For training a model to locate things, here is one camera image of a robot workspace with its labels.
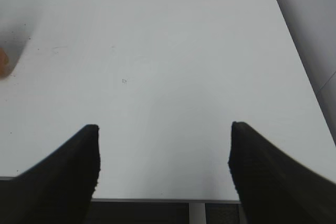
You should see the grey table leg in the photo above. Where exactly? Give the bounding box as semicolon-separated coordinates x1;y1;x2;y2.
188;202;206;224

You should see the orange soda plastic bottle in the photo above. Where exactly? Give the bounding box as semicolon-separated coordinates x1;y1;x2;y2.
0;48;9;77

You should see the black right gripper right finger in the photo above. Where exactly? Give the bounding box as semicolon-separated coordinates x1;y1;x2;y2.
228;122;335;223

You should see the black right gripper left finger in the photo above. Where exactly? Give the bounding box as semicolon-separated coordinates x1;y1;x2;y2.
1;124;100;223

